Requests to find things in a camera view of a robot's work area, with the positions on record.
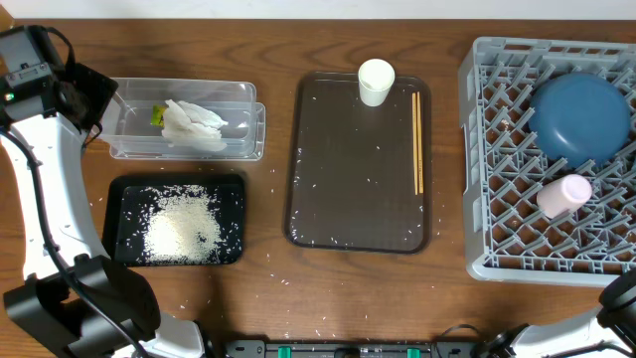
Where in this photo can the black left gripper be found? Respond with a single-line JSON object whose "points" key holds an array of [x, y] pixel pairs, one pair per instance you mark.
{"points": [[98, 90]]}

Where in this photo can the yellow green snack wrapper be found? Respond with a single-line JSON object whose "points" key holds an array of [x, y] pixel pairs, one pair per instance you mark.
{"points": [[157, 115]]}

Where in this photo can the pile of white rice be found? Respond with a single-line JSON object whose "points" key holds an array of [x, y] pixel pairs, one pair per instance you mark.
{"points": [[184, 229]]}

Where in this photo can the cream white cup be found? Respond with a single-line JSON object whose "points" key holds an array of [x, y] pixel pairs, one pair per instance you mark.
{"points": [[376, 77]]}

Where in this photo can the wooden chopstick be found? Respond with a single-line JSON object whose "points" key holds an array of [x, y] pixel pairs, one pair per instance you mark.
{"points": [[414, 144], [419, 143]]}

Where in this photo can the pink cup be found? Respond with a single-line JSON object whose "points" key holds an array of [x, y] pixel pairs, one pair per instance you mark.
{"points": [[565, 195]]}

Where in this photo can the dark blue plate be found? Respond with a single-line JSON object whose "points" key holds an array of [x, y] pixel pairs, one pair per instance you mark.
{"points": [[579, 117]]}

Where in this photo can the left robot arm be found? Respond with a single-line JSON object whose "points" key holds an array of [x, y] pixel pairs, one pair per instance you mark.
{"points": [[74, 300]]}

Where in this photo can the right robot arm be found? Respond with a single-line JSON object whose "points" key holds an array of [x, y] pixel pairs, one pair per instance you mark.
{"points": [[605, 331]]}

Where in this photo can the black waste tray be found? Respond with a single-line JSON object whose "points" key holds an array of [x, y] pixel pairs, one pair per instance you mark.
{"points": [[174, 224]]}

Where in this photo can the grey dishwasher rack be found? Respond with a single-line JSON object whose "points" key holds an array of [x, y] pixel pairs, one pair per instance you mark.
{"points": [[507, 236]]}

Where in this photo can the clear plastic bin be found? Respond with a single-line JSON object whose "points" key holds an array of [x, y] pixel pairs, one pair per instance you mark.
{"points": [[128, 131]]}

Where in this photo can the dark brown serving tray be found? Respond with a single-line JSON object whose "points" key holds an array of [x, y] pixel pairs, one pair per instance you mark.
{"points": [[350, 183]]}

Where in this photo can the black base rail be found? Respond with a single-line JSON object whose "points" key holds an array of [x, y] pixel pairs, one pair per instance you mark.
{"points": [[253, 348]]}

